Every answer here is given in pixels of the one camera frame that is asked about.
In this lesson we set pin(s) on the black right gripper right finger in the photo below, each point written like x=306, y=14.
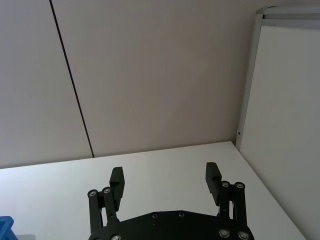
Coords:
x=212, y=185

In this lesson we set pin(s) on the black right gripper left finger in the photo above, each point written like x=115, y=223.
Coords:
x=117, y=190

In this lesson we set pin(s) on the blue plastic object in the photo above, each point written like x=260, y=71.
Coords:
x=5, y=228

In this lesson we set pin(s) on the white panel with grey frame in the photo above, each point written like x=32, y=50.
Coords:
x=285, y=105

